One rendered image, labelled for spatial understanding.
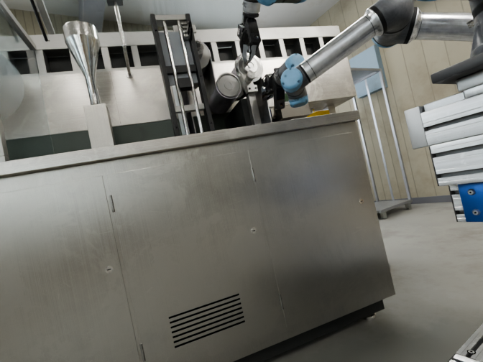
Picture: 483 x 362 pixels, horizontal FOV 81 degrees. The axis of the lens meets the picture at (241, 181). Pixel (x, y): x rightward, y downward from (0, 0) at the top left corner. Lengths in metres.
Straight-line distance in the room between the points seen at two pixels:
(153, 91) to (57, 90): 0.46
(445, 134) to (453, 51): 3.39
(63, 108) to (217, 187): 0.99
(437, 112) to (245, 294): 0.79
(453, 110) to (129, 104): 1.42
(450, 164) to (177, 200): 0.76
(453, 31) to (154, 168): 1.10
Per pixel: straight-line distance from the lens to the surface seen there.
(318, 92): 2.02
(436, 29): 1.27
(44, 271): 1.05
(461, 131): 0.71
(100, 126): 1.38
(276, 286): 1.12
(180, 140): 0.99
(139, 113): 1.66
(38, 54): 1.85
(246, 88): 1.37
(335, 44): 1.08
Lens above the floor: 0.68
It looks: 1 degrees up
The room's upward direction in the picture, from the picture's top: 12 degrees counter-clockwise
